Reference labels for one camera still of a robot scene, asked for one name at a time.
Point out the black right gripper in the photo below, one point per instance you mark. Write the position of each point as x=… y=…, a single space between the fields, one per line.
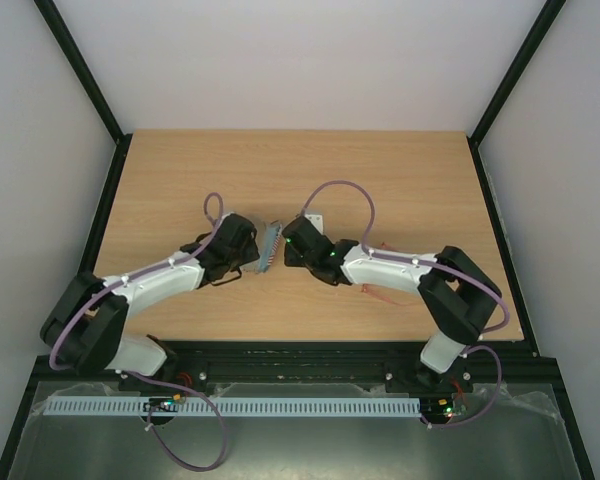
x=291 y=245

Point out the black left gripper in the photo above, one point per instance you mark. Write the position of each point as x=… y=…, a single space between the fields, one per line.
x=252 y=254

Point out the light blue cleaning cloth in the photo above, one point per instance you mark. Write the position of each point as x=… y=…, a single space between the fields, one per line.
x=269 y=247

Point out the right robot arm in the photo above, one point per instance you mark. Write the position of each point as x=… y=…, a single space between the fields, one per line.
x=458 y=295

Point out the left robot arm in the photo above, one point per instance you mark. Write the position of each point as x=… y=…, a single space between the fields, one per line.
x=85 y=328

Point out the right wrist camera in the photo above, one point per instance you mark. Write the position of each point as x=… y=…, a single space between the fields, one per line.
x=316 y=220

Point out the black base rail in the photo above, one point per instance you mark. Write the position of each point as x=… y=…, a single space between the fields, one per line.
x=211 y=363

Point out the metal base plate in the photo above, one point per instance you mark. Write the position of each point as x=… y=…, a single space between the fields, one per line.
x=513 y=433

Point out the white slotted cable duct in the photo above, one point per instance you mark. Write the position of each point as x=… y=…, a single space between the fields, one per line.
x=236 y=407

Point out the black enclosure frame post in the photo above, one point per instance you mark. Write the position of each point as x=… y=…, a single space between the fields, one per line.
x=72 y=53

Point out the right black frame post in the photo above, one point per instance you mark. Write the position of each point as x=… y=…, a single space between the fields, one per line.
x=531 y=43

